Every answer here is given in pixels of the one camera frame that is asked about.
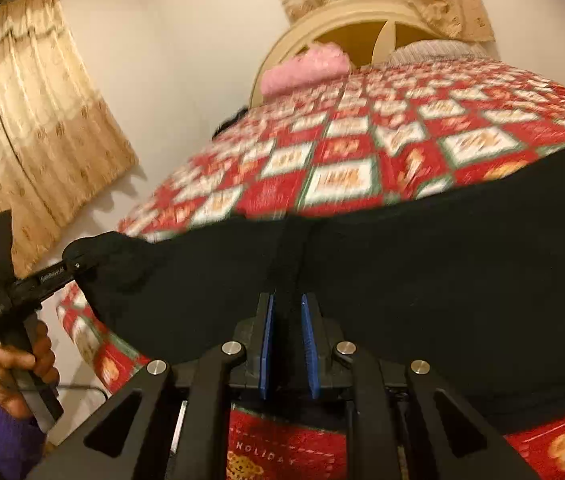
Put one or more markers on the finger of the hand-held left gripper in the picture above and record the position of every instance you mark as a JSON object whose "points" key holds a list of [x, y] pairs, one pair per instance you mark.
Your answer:
{"points": [[78, 259]]}

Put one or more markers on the striped pillow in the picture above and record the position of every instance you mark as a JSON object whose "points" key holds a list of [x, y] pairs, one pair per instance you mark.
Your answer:
{"points": [[437, 52]]}

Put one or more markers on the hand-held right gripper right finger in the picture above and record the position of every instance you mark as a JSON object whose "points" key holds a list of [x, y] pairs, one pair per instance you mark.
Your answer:
{"points": [[310, 350]]}

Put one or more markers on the small dark object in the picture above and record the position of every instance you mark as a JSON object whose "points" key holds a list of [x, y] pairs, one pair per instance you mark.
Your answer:
{"points": [[230, 121]]}

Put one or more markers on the golden patterned curtain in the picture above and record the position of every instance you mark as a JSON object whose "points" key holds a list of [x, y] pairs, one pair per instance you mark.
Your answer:
{"points": [[27, 125]]}

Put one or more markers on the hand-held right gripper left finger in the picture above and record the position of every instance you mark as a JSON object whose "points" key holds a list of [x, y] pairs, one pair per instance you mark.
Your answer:
{"points": [[266, 350]]}

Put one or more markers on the cream wooden headboard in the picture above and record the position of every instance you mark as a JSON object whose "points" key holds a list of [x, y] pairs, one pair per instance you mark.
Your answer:
{"points": [[357, 25]]}

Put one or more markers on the person's left hand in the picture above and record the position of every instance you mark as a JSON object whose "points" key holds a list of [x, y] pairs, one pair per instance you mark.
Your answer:
{"points": [[22, 360]]}

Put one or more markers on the pink pillow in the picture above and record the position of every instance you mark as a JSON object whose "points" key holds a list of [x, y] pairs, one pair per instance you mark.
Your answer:
{"points": [[307, 67]]}

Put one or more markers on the black pants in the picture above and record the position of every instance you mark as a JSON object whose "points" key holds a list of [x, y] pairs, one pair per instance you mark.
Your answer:
{"points": [[412, 270]]}

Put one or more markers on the red checkered printed bedspread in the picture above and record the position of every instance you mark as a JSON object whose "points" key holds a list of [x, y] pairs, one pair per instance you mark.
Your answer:
{"points": [[342, 180]]}

